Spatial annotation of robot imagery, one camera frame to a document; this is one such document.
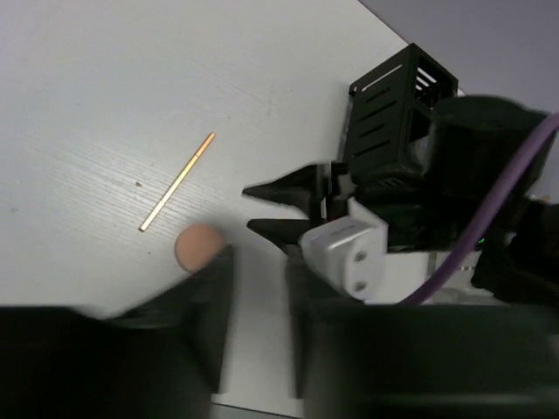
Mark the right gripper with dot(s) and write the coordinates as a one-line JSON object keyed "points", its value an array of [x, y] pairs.
{"points": [[326, 188]]}

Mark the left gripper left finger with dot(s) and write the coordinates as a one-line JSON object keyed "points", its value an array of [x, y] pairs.
{"points": [[161, 359]]}

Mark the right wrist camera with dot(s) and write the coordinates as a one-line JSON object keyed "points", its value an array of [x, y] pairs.
{"points": [[349, 254]]}

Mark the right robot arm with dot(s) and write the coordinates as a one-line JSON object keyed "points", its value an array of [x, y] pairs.
{"points": [[481, 156]]}

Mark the wooden stick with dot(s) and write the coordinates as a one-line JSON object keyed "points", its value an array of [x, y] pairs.
{"points": [[170, 191]]}

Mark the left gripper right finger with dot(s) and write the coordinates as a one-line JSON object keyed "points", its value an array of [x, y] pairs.
{"points": [[352, 360]]}

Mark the black slotted organizer box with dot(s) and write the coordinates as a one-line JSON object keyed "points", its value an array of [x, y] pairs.
{"points": [[391, 111]]}

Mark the left peach makeup sponge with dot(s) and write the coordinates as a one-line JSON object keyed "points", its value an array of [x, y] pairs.
{"points": [[197, 245]]}

